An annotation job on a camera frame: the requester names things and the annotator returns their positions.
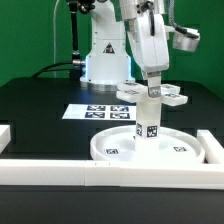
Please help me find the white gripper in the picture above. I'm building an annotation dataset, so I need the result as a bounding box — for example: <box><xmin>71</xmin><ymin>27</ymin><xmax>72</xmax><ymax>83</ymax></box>
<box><xmin>127</xmin><ymin>13</ymin><xmax>169</xmax><ymax>98</ymax></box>

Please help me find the white cross-shaped table base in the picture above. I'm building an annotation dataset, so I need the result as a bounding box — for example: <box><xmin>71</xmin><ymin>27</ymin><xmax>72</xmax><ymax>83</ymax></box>
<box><xmin>116</xmin><ymin>82</ymin><xmax>188</xmax><ymax>106</ymax></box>

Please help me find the white round table top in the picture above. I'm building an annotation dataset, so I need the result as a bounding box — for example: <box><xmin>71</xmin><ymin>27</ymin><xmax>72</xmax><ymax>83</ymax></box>
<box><xmin>90</xmin><ymin>125</ymin><xmax>205</xmax><ymax>164</ymax></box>

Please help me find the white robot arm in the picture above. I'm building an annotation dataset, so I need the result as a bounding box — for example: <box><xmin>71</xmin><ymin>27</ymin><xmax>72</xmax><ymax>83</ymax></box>
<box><xmin>80</xmin><ymin>0</ymin><xmax>169</xmax><ymax>98</ymax></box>

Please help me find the white marker sheet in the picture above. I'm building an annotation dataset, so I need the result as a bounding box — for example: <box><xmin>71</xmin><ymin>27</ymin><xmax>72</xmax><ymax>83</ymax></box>
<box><xmin>63</xmin><ymin>104</ymin><xmax>136</xmax><ymax>121</ymax></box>

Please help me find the white U-shaped fence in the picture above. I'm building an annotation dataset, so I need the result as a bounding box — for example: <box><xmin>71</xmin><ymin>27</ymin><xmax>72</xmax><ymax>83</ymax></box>
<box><xmin>0</xmin><ymin>130</ymin><xmax>224</xmax><ymax>190</ymax></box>

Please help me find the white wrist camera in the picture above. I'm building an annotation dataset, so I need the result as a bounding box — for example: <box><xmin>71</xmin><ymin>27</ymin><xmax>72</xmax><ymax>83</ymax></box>
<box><xmin>165</xmin><ymin>26</ymin><xmax>200</xmax><ymax>52</ymax></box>

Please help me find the black camera pole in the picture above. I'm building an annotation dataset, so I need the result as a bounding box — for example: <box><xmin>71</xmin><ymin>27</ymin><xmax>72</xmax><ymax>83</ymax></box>
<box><xmin>66</xmin><ymin>0</ymin><xmax>95</xmax><ymax>80</ymax></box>

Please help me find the black cable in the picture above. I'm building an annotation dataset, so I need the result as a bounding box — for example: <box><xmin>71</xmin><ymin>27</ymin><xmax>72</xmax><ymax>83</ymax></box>
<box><xmin>31</xmin><ymin>59</ymin><xmax>85</xmax><ymax>79</ymax></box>

